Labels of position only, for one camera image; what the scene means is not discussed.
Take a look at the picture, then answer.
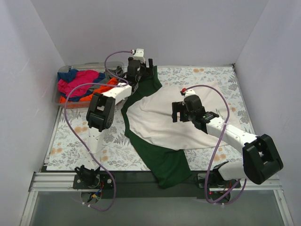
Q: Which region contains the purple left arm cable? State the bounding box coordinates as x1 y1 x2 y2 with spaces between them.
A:
63 48 136 212

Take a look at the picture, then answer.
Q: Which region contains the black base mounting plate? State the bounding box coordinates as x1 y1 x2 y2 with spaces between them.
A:
72 169 242 201

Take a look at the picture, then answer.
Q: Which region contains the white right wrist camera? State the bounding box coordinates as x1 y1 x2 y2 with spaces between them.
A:
180 88 196 102

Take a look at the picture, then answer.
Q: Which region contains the grey t-shirt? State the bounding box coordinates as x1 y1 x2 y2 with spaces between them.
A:
93 66 123 84

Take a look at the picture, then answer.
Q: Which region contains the navy blue t-shirt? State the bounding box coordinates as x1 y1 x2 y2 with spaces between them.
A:
57 69 106 102

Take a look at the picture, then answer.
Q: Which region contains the floral patterned table mat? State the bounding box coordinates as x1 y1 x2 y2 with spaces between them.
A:
44 66 254 171

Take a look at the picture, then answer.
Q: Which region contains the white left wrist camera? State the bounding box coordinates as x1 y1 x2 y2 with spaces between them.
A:
131 48 145 64

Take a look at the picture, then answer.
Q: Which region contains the white and green t-shirt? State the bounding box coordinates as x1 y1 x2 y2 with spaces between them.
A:
121 67 218 189

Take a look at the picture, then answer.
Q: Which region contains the clear plastic bin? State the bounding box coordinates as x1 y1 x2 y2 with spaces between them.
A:
52 61 124 108

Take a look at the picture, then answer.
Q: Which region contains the aluminium frame rail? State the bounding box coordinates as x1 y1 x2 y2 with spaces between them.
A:
29 172 76 192

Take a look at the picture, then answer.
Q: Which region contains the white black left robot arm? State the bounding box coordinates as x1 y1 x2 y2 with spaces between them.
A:
75 57 154 189

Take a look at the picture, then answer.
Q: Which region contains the pink t-shirt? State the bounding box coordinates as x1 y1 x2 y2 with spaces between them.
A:
57 69 98 97

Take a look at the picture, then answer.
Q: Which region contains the orange t-shirt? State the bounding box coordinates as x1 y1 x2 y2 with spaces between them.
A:
68 78 118 102

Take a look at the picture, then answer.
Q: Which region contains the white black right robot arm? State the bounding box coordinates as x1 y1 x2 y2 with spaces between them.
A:
172 95 284 187

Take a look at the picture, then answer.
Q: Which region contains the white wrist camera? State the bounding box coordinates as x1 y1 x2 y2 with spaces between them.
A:
180 88 196 102
131 48 145 64

